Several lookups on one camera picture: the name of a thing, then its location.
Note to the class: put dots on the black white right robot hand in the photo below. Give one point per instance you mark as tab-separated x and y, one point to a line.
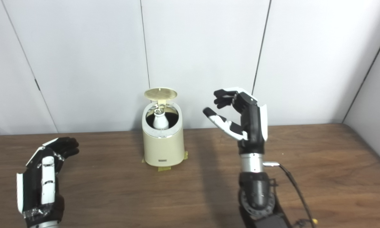
253	126

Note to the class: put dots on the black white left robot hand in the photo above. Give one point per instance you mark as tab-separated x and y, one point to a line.
34	190

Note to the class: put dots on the small white plastic bottle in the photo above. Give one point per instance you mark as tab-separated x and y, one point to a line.
160	122

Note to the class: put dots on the cream-colored round bin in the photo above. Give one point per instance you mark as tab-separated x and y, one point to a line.
163	148

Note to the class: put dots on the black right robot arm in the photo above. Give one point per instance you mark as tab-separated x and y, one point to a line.
256	190

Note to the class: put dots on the black wall panel hinge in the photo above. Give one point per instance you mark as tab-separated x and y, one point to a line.
37	85

